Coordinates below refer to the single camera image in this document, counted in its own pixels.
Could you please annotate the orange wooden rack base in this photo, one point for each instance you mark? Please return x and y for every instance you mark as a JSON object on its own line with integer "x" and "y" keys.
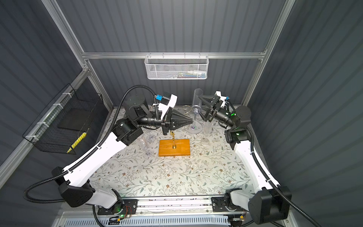
{"x": 178, "y": 147}

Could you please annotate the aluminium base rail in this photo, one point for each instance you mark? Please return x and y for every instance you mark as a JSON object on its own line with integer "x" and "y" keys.
{"x": 164, "y": 211}

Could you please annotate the white wire mesh basket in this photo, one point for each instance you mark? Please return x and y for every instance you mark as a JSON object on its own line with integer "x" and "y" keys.
{"x": 158, "y": 67}

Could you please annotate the gold wire glass rack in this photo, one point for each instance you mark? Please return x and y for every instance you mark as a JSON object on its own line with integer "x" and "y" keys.
{"x": 173, "y": 139}

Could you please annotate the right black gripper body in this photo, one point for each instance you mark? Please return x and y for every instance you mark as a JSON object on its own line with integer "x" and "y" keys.
{"x": 217, "y": 108}

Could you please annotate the yellow striped item in basket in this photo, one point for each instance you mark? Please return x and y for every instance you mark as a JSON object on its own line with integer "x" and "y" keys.
{"x": 77, "y": 141}

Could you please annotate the clear wine glass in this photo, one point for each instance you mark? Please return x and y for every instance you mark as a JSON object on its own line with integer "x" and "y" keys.
{"x": 186, "y": 109}
{"x": 196, "y": 126}
{"x": 145, "y": 147}
{"x": 207, "y": 130}
{"x": 150, "y": 138}

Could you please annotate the black wire mesh basket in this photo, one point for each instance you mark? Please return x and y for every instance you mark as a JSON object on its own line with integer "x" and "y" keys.
{"x": 70, "y": 116}

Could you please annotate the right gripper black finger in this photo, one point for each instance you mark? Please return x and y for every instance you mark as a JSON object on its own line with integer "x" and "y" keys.
{"x": 211, "y": 102}
{"x": 205, "y": 116}

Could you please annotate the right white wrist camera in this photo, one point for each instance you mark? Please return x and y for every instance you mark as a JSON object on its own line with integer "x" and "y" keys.
{"x": 223, "y": 99}

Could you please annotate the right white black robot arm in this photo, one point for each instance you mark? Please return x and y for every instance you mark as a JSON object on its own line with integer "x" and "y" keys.
{"x": 268, "y": 201}

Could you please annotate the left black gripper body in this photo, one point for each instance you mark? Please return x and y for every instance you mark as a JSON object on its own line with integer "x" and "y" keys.
{"x": 166, "y": 124}

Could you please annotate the floral table mat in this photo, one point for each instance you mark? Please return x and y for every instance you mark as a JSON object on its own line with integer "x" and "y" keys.
{"x": 209, "y": 170}

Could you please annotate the items in white basket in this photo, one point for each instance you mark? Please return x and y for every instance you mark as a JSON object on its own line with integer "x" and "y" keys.
{"x": 188, "y": 74}

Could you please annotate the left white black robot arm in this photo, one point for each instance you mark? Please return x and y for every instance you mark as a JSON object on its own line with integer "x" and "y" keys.
{"x": 75, "y": 187}

